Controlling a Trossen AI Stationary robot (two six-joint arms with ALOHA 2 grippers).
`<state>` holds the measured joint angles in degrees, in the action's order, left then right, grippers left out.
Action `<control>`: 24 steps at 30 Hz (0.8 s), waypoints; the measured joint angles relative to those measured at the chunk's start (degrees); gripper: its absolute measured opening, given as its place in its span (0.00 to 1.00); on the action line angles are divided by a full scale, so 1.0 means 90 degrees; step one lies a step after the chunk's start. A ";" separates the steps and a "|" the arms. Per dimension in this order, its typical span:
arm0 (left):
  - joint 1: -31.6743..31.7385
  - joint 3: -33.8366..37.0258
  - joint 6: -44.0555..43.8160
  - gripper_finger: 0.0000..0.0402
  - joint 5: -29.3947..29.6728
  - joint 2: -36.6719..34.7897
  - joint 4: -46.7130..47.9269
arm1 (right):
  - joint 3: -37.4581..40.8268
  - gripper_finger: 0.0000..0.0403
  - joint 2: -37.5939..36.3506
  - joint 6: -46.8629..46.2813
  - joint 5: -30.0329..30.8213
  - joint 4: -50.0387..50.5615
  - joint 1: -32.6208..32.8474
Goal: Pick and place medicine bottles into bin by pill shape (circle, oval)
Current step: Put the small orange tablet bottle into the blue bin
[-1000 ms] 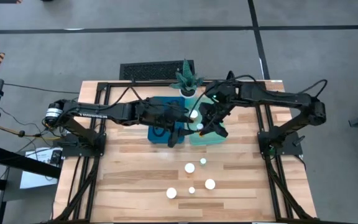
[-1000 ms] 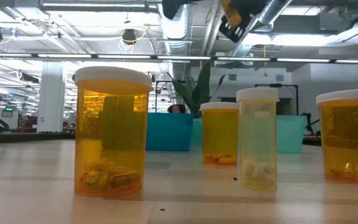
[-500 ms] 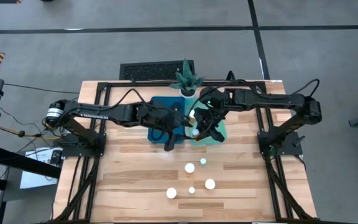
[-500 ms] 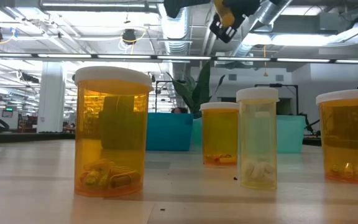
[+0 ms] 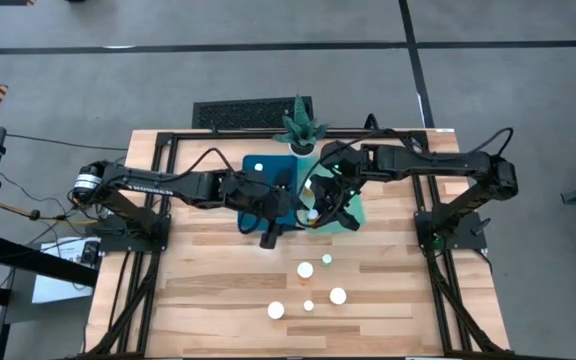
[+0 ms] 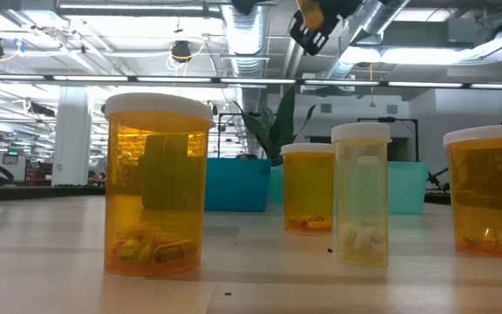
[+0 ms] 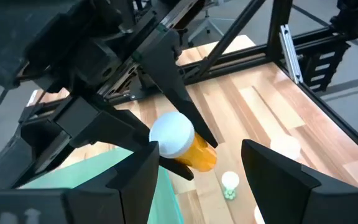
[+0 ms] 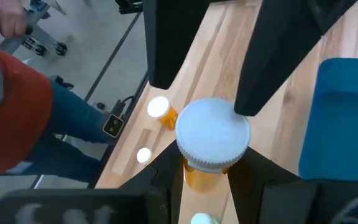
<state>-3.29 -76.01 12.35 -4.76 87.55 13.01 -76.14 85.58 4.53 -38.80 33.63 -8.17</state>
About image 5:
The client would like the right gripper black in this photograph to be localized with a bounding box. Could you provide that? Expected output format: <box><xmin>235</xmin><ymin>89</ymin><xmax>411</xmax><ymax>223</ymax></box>
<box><xmin>310</xmin><ymin>172</ymin><xmax>362</xmax><ymax>232</ymax></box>

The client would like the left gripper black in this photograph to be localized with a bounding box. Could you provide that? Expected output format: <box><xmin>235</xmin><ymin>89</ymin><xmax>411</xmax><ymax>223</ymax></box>
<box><xmin>235</xmin><ymin>182</ymin><xmax>308</xmax><ymax>221</ymax></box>

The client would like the mint green plastic bin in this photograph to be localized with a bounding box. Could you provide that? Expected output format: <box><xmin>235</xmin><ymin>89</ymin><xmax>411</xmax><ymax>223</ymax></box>
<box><xmin>295</xmin><ymin>153</ymin><xmax>368</xmax><ymax>236</ymax></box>

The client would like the dark blue plastic bin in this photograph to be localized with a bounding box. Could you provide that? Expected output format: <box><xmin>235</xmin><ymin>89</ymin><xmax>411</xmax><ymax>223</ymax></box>
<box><xmin>237</xmin><ymin>153</ymin><xmax>303</xmax><ymax>235</ymax></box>

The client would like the green plant in white pot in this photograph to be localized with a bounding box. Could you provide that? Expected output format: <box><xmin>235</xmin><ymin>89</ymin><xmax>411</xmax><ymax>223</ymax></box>
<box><xmin>271</xmin><ymin>94</ymin><xmax>330</xmax><ymax>156</ymax></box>

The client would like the small black device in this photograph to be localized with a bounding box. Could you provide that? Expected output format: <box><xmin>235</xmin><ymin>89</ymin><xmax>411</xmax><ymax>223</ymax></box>
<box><xmin>79</xmin><ymin>240</ymin><xmax>101</xmax><ymax>265</ymax></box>

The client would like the white paper sheet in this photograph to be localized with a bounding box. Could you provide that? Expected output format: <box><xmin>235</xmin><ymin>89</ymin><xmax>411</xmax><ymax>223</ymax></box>
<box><xmin>31</xmin><ymin>238</ymin><xmax>103</xmax><ymax>305</ymax></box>

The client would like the black equipment stand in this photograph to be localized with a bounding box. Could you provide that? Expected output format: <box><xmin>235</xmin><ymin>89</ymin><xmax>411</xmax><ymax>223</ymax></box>
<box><xmin>0</xmin><ymin>234</ymin><xmax>100</xmax><ymax>360</ymax></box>

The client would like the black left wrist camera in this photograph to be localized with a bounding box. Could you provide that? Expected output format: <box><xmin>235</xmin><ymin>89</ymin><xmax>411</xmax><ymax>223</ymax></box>
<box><xmin>259</xmin><ymin>223</ymin><xmax>283</xmax><ymax>250</ymax></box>

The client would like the black aluminium table frame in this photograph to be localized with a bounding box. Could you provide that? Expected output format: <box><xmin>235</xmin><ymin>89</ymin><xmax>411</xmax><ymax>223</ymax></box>
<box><xmin>85</xmin><ymin>128</ymin><xmax>512</xmax><ymax>359</ymax></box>

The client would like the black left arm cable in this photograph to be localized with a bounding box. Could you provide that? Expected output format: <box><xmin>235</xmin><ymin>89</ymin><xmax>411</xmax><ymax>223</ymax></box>
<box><xmin>180</xmin><ymin>146</ymin><xmax>264</xmax><ymax>237</ymax></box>

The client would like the black floor cable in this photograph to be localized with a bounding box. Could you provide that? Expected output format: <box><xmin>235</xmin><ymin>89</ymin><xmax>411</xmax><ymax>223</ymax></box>
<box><xmin>5</xmin><ymin>132</ymin><xmax>130</xmax><ymax>151</ymax></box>

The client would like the yellow cable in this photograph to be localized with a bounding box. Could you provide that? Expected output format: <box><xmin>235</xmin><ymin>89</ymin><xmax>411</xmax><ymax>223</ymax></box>
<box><xmin>0</xmin><ymin>201</ymin><xmax>104</xmax><ymax>225</ymax></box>

